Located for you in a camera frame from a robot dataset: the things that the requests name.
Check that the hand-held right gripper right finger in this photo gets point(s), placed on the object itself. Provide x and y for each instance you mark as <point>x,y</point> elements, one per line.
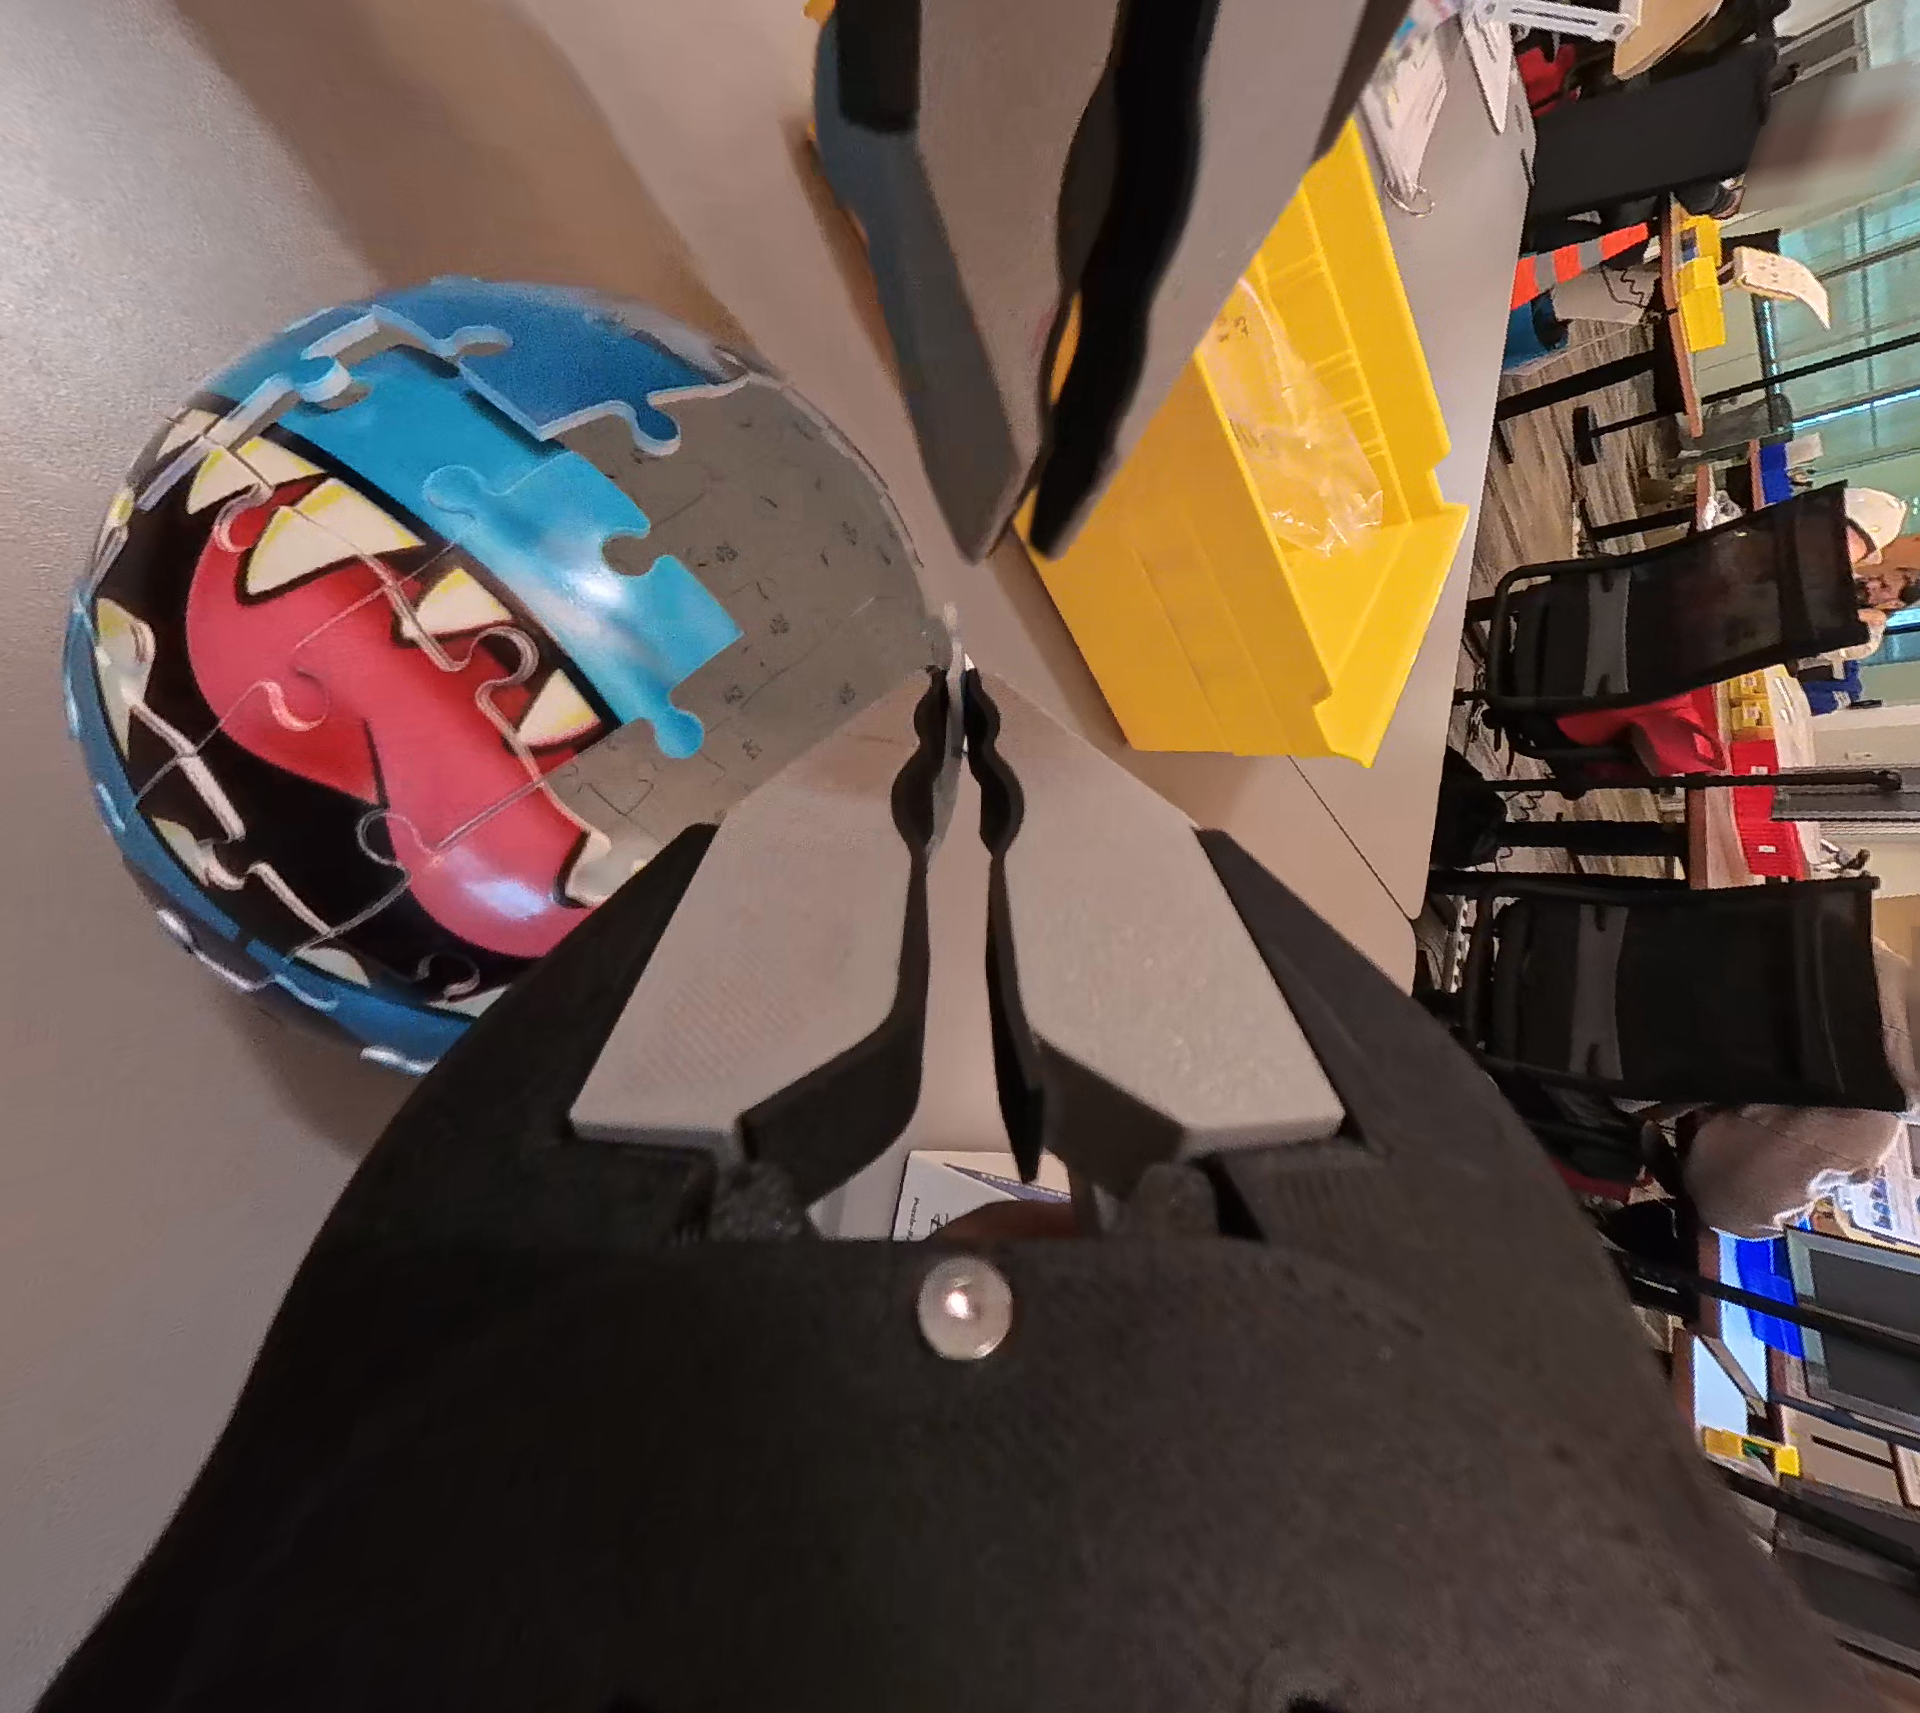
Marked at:
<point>1154,978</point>

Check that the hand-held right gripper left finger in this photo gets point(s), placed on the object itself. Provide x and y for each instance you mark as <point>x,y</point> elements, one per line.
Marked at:
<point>751,978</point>

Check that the blue puzzle ball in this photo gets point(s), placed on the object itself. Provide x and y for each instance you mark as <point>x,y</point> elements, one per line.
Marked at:
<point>374,722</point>

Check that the cartoon printed puzzle box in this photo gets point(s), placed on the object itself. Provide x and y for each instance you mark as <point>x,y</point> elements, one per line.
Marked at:
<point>960,1195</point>

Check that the clipped printed paper sheets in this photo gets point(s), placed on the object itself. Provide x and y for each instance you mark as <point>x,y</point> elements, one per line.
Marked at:
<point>1410,92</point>

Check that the white folding stand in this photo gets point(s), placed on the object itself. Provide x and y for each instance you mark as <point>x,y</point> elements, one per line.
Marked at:
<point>1560,19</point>

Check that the yellow plastic bin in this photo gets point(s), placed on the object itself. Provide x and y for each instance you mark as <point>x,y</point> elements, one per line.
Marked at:
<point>1201,633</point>

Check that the black monitor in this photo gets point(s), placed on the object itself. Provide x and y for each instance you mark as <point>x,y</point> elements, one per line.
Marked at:
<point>1651,139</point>

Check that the orange traffic cone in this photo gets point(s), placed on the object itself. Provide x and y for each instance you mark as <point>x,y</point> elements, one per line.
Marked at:
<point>1590,259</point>

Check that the clear plastic bag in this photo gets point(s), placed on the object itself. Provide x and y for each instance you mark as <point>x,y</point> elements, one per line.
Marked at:
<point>1290,422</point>

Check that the black office chair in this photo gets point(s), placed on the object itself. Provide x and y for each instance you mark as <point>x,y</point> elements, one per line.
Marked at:
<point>1724,588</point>
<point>1694,993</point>

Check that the red covered table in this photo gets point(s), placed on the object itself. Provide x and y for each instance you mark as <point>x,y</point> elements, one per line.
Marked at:
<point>1651,738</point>

